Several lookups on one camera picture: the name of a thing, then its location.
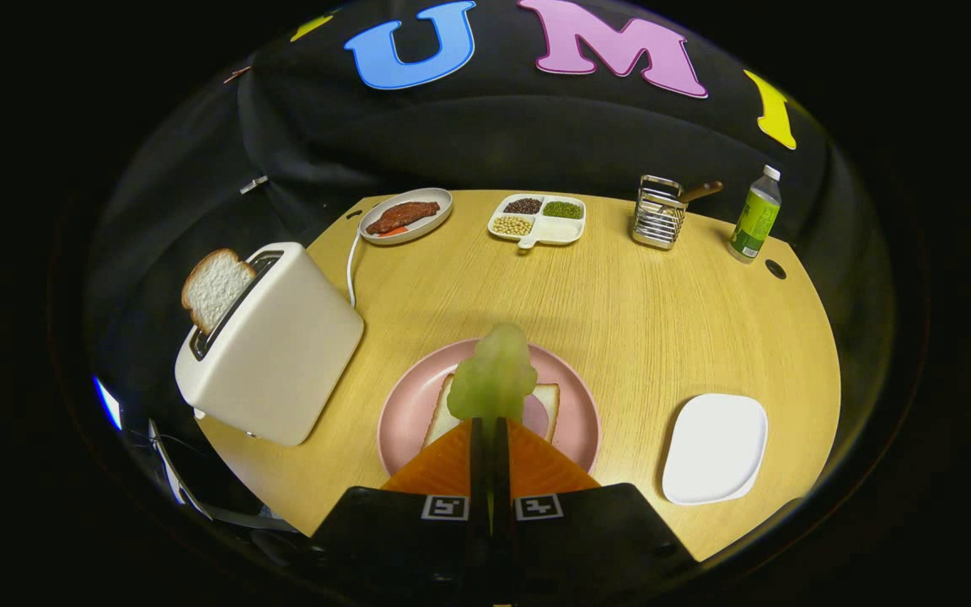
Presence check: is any white square plate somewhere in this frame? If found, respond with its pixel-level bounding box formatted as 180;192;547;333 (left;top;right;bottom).
662;393;769;507

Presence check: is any brown meat piece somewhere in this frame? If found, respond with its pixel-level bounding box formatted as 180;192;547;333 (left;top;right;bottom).
366;201;442;236

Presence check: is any wooden handled utensil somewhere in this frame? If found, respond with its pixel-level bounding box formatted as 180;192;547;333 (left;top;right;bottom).
676;180;724;205

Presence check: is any small grey round plate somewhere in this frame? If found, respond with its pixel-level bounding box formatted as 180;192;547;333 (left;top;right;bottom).
358;187;454;246

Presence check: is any white toaster cable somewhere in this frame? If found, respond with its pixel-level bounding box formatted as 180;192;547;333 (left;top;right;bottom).
346;229;366;309

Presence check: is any green lettuce leaf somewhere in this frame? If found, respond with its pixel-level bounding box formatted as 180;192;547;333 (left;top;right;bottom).
447;322;539;422

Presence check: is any pink ham slice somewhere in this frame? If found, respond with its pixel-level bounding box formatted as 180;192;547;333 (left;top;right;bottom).
522;392;552;439

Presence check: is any white toaster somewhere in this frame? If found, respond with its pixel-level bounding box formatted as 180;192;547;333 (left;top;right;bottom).
174;242;366;447

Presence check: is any green label plastic bottle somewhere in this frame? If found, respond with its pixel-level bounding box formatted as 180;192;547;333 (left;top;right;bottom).
727;164;783;265

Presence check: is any white bread slice brown crust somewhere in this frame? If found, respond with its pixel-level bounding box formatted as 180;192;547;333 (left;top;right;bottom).
424;373;561;449
180;248;257;336

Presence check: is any white divided dish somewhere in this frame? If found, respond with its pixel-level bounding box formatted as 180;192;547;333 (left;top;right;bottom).
487;193;587;251

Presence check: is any metal wire holder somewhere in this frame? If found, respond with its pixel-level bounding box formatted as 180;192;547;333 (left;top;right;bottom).
631;175;689;250

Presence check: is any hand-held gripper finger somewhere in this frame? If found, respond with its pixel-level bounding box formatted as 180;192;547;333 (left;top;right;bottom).
491;417;697;604
310;417;492;607

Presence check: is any black backdrop cloth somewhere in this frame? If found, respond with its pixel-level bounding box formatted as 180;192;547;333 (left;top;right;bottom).
85;0;895;473

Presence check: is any pink round plate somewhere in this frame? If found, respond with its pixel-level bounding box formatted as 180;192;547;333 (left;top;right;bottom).
377;339;602;479

